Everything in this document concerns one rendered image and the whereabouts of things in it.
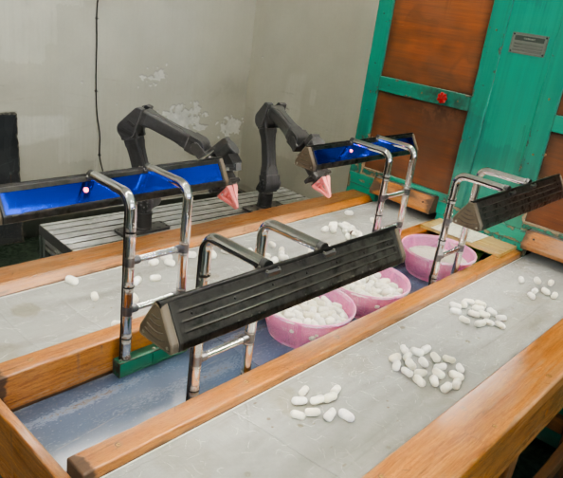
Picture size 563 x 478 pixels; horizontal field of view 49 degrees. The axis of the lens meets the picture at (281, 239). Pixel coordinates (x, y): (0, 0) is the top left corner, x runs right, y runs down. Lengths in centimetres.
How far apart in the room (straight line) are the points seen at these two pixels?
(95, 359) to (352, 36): 284
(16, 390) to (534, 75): 191
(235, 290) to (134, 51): 311
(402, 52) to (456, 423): 167
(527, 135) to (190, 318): 173
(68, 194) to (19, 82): 234
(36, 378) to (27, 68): 253
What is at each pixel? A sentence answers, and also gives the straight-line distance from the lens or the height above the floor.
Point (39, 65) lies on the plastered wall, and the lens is 373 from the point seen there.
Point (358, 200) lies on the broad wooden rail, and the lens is 267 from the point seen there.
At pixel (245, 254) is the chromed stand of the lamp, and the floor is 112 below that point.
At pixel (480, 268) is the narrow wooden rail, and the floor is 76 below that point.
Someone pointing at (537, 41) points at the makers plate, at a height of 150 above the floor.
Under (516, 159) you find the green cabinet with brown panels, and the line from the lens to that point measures 243.
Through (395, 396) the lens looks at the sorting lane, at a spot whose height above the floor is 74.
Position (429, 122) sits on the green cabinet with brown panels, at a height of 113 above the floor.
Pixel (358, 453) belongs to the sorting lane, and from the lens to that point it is 126.
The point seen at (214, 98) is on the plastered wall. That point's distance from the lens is 438.
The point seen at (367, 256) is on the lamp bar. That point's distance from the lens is 123.
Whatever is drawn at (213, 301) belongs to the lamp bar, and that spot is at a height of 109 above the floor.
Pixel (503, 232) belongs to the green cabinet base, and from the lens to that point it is 248.
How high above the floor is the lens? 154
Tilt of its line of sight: 22 degrees down
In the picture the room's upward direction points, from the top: 8 degrees clockwise
